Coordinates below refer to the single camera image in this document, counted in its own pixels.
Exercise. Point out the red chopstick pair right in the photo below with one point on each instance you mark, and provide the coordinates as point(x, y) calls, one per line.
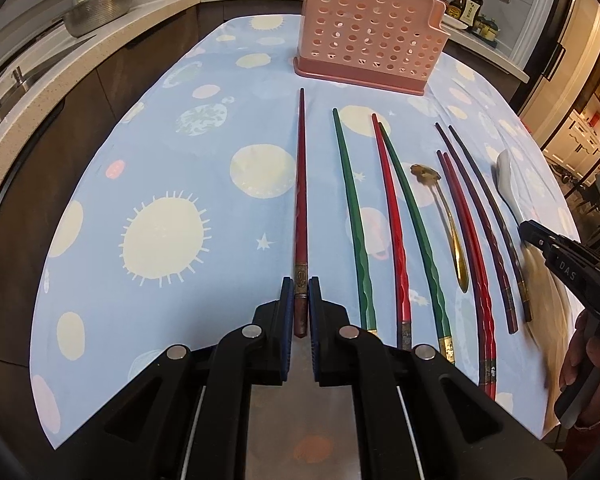
point(479, 282)

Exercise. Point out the chrome kitchen faucet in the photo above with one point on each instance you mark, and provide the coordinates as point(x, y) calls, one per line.
point(14, 93)

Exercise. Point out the white plate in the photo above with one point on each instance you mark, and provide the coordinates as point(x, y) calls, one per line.
point(449, 21)

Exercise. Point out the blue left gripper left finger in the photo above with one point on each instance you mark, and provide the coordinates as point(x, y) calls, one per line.
point(285, 325)

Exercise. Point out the dark red chopstick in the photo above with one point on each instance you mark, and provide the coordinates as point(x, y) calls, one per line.
point(301, 265)

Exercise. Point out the pink perforated utensil holder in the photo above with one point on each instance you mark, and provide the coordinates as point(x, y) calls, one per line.
point(390, 45)

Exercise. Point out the white ceramic spoon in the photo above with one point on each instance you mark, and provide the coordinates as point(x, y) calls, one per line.
point(504, 183)

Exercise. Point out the green chopstick gold end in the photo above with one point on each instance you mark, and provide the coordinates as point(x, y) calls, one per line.
point(441, 319)

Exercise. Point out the blue patterned tablecloth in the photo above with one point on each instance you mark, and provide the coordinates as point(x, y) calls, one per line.
point(183, 222)

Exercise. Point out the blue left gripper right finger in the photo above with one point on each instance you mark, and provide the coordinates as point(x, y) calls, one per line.
point(316, 318)

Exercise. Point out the wooden spatula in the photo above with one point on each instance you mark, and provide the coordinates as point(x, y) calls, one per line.
point(550, 323)

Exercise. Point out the right hand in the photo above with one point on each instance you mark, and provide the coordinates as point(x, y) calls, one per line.
point(579, 377)

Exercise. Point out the condiment jars set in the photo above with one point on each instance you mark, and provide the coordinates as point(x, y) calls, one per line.
point(485, 28)

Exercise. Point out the brown sauce bottle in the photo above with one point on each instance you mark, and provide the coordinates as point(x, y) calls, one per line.
point(455, 8)

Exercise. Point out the gold metal spoon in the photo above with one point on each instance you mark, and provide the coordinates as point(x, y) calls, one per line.
point(430, 178)

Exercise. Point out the dark brown chopstick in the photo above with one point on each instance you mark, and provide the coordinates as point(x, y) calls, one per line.
point(509, 243)

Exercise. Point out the steel colander bowl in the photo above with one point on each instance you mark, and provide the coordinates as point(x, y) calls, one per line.
point(88, 15)

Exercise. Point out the dark soy sauce bottle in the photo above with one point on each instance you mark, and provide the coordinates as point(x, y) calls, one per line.
point(470, 12)

